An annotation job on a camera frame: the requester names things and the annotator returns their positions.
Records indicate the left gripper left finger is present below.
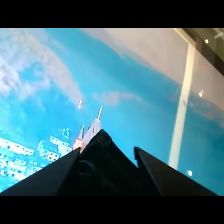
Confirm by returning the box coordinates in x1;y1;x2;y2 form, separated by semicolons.
0;148;82;196

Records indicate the black garment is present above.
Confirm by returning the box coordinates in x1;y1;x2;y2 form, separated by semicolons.
56;128;164;196

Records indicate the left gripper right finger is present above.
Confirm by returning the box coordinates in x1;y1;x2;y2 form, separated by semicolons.
133;145;218;196

